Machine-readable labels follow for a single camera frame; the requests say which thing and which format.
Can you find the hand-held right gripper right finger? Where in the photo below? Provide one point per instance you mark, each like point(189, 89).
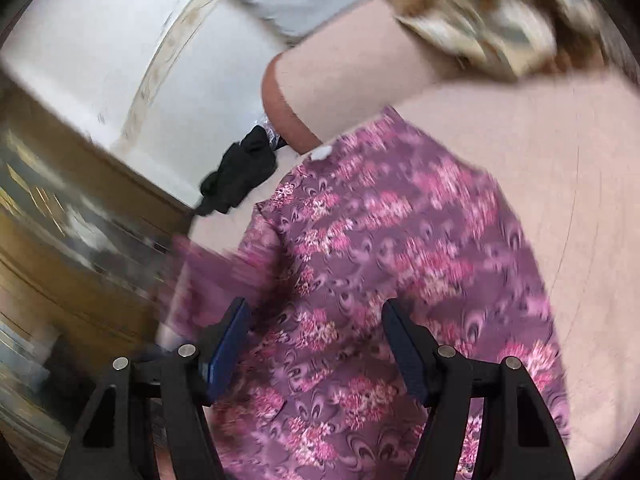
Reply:
point(407, 355)

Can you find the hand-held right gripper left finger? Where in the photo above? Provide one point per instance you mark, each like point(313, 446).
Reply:
point(227, 345)

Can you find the purple floral cloth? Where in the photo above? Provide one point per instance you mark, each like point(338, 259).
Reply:
point(375, 240)

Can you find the black cloth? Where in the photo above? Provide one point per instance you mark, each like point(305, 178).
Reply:
point(240, 170)

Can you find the wooden door with glass panel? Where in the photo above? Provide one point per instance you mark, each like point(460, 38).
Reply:
point(50, 270)

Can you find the pink quilted bed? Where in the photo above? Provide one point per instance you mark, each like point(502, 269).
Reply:
point(550, 160)

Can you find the pink bolster with brown end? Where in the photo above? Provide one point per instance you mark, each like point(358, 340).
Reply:
point(340, 75)

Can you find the cream floral blanket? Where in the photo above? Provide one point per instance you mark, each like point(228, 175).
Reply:
point(480, 15)

